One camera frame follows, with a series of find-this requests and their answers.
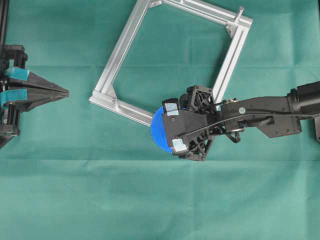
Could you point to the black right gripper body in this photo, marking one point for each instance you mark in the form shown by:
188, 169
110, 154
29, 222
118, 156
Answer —
198, 101

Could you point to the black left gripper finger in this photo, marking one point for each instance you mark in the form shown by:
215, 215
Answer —
40, 83
26, 99

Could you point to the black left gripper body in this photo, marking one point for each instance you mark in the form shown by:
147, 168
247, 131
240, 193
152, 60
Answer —
12, 65

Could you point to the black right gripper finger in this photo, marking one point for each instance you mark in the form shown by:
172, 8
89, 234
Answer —
171, 106
178, 146

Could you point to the blue plastic gear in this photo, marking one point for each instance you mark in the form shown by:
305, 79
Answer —
158, 131

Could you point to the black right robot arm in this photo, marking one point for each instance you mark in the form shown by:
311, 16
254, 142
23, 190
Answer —
275, 116

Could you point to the green table cloth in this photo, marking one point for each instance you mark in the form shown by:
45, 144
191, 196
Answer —
81, 172

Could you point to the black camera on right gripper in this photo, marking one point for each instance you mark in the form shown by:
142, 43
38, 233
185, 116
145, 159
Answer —
182, 123

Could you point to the square aluminium extrusion frame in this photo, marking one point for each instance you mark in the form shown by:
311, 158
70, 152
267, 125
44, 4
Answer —
104, 94

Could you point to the steel shaft at frame corner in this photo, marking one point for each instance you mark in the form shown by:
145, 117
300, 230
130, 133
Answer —
238, 15

